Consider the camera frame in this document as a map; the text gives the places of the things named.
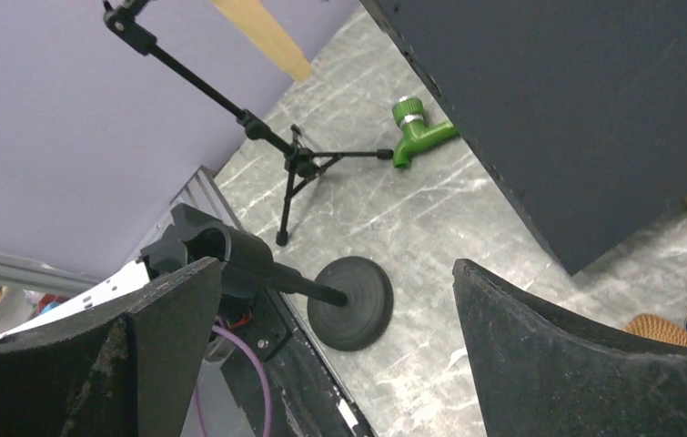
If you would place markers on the green plastic tap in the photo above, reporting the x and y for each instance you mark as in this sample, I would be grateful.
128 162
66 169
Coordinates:
416 136

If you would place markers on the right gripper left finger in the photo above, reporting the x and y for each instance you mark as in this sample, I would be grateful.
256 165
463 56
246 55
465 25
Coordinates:
126 367

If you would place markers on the black round-base mic stand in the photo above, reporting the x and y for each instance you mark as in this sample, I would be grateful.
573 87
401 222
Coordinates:
350 302

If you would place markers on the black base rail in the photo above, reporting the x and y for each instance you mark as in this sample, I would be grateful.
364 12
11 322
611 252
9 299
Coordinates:
308 399

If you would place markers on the black tripod shock-mount stand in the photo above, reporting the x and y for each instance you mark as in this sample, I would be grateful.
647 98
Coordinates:
302 163

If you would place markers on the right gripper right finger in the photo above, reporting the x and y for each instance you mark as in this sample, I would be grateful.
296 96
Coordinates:
542 370

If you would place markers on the blue network switch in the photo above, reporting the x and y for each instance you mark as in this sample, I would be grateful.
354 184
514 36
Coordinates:
577 109

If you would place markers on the light gold microphone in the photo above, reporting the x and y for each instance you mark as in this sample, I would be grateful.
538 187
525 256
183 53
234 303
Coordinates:
262 29

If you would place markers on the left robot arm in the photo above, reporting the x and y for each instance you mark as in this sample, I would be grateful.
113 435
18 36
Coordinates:
133 276

